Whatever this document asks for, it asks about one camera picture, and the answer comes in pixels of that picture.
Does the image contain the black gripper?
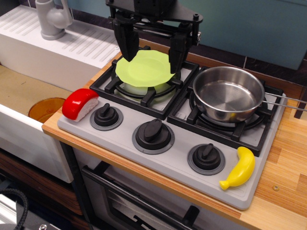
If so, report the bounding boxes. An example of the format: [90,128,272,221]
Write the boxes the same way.
[106,0,201,74]

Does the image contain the yellow toy banana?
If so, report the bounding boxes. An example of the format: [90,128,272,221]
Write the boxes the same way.
[219,147,256,190]

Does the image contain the light green plastic plate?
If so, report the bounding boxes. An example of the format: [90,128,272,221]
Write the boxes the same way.
[115,50,174,87]

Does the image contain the left black burner grate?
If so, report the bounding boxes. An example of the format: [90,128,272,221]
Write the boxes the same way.
[90,59,200,120]

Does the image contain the black burner grate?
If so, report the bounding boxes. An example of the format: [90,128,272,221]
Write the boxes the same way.
[90,59,200,120]
[167,79,283,156]

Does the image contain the left black stove knob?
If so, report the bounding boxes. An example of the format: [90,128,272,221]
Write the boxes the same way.
[90,103,124,131]

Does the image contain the black stove knob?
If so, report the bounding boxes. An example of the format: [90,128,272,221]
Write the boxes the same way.
[132,118,175,155]
[90,103,124,131]
[188,143,225,176]

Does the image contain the stainless steel pot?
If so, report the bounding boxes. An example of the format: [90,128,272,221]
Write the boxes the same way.
[192,66,294,123]

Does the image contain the grey toy faucet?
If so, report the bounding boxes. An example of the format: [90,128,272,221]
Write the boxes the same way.
[35,0,73,40]

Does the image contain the red white toy sushi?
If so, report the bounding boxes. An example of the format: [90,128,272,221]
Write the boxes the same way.
[62,88,99,122]

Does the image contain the middle black stove knob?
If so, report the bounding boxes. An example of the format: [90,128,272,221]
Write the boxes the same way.
[132,118,175,155]

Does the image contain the grey toy stove top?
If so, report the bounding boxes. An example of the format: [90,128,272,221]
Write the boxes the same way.
[58,96,283,210]

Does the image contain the white toy sink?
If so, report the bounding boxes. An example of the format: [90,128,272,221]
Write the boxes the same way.
[0,5,119,183]

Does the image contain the right black stove knob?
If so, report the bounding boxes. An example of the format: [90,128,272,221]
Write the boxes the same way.
[188,143,225,176]

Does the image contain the right black burner grate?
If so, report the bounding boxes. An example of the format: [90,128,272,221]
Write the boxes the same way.
[167,79,283,156]

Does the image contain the toy oven door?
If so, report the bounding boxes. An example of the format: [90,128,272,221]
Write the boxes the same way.
[81,161,209,230]

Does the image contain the black braided cable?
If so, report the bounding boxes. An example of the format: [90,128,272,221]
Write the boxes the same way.
[0,188,29,230]

